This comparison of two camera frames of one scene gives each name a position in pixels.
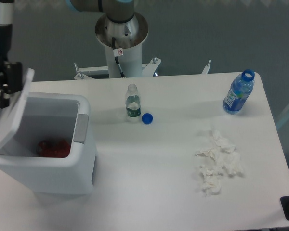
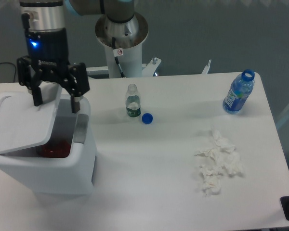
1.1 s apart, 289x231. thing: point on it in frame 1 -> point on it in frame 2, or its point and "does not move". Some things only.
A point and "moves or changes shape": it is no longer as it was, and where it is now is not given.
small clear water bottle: (133, 103) does not move
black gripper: (8, 75) -> (47, 51)
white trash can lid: (7, 124) moves or changes shape
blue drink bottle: (241, 89) does not move
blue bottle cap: (147, 118) does not move
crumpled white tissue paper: (222, 156) does not move
